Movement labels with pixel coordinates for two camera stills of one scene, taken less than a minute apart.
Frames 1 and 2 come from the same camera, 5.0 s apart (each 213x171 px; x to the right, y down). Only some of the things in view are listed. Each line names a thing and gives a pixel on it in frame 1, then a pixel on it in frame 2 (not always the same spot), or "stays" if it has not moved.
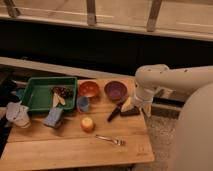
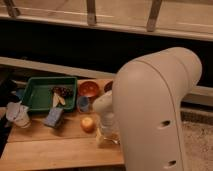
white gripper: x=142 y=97 → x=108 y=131
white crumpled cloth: x=18 y=113 stays
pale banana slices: x=57 y=99 stays
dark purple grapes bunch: x=63 y=91 stays
